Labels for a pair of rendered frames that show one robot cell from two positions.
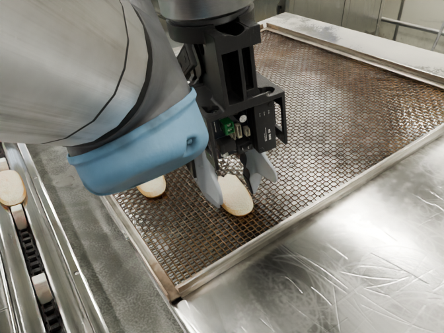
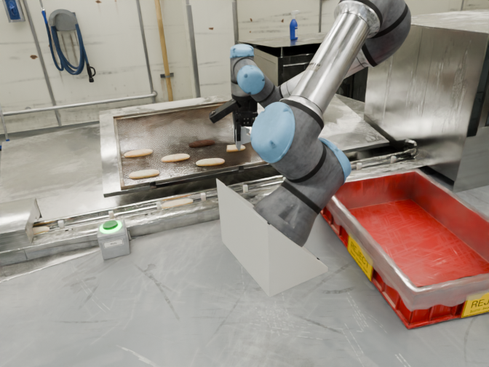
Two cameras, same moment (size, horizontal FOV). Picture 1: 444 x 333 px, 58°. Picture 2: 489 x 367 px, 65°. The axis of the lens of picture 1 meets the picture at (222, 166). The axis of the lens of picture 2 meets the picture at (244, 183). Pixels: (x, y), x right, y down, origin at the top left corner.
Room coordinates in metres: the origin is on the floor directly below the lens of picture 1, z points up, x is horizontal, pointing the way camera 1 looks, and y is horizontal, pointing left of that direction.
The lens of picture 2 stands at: (-0.02, 1.25, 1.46)
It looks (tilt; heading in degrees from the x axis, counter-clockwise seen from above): 28 degrees down; 286
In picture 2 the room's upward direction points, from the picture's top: 3 degrees counter-clockwise
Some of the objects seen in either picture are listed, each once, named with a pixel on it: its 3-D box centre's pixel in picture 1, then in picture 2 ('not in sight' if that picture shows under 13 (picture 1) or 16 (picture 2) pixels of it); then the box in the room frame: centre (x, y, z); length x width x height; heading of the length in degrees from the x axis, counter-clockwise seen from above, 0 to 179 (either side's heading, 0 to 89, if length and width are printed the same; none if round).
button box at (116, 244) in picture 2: not in sight; (115, 243); (0.57, 0.52, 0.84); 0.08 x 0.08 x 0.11; 32
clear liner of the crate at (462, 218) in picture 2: not in sight; (412, 231); (-0.19, 0.37, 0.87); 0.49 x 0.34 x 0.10; 117
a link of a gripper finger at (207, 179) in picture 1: (213, 184); (244, 139); (0.34, 0.01, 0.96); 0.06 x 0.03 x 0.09; 24
